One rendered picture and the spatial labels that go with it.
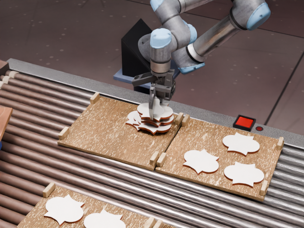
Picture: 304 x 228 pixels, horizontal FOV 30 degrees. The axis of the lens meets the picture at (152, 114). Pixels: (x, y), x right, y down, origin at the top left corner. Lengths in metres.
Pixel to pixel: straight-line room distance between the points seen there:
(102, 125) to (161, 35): 0.50
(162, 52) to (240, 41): 2.88
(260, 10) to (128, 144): 0.75
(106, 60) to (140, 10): 0.95
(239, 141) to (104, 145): 0.53
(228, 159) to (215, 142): 0.11
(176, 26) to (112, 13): 3.23
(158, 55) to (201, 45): 0.49
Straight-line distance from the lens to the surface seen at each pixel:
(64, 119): 2.42
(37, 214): 1.99
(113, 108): 2.42
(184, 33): 2.12
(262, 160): 2.19
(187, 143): 2.24
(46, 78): 2.71
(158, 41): 2.04
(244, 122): 2.38
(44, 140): 2.32
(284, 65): 4.64
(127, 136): 2.27
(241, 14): 2.36
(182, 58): 2.58
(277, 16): 5.39
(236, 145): 2.23
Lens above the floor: 2.35
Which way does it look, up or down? 36 degrees down
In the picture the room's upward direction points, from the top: straight up
